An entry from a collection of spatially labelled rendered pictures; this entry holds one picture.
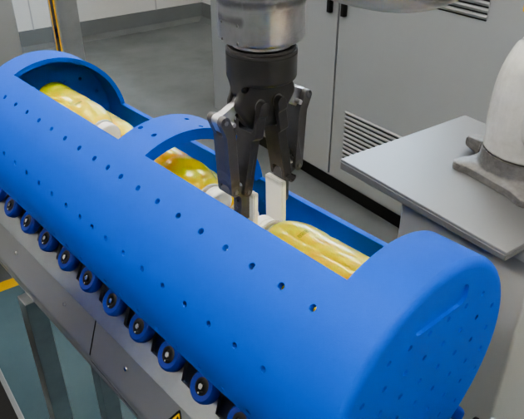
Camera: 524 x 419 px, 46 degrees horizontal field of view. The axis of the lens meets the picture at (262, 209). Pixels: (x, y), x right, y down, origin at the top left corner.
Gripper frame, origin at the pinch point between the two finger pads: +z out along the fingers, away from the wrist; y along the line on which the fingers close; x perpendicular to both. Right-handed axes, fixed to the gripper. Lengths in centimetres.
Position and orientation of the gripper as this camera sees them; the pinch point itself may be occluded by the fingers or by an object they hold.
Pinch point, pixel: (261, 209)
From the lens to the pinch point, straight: 73.7
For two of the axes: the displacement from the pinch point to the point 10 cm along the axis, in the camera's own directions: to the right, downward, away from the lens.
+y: -7.5, 3.5, -5.6
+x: 6.6, 3.9, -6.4
